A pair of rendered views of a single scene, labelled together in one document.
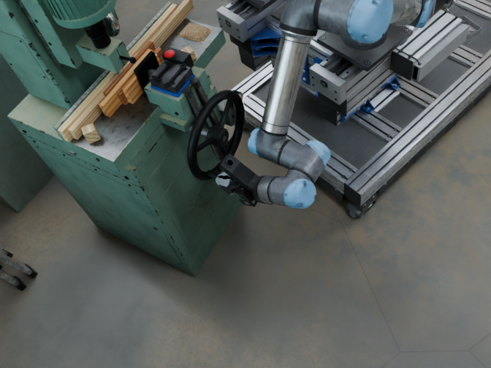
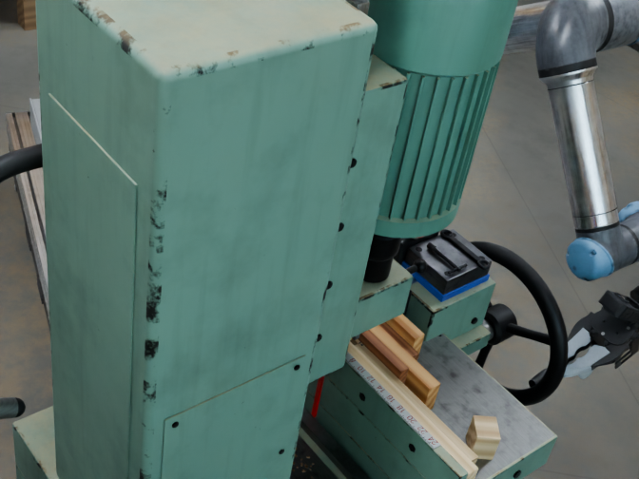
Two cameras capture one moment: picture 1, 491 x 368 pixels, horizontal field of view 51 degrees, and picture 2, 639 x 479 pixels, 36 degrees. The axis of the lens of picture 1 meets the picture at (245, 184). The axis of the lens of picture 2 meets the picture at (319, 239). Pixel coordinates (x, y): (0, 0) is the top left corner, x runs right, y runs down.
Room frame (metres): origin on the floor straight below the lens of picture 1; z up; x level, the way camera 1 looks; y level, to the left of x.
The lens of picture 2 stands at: (1.32, 1.28, 1.89)
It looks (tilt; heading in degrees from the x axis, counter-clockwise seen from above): 38 degrees down; 272
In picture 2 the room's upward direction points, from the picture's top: 10 degrees clockwise
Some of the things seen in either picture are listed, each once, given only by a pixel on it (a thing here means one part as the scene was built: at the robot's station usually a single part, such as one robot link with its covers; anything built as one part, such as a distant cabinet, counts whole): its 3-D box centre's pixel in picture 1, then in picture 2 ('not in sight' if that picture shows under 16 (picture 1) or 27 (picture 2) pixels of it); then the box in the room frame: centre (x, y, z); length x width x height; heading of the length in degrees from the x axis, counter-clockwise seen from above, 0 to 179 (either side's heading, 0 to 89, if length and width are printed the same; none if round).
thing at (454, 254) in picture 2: (173, 71); (436, 253); (1.18, 0.11, 0.99); 0.13 x 0.11 x 0.06; 136
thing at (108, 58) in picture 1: (104, 52); (352, 300); (1.29, 0.30, 1.03); 0.14 x 0.07 x 0.09; 46
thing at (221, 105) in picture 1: (222, 107); not in sight; (1.37, 0.00, 0.58); 0.12 x 0.08 x 0.08; 46
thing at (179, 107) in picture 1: (177, 89); (428, 291); (1.18, 0.12, 0.91); 0.15 x 0.14 x 0.09; 136
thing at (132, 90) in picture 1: (142, 78); (378, 316); (1.25, 0.22, 0.93); 0.16 x 0.02 x 0.06; 136
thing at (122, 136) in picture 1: (160, 91); (381, 332); (1.24, 0.18, 0.87); 0.61 x 0.30 x 0.06; 136
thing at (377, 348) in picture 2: (131, 72); (345, 329); (1.29, 0.25, 0.93); 0.24 x 0.01 x 0.05; 136
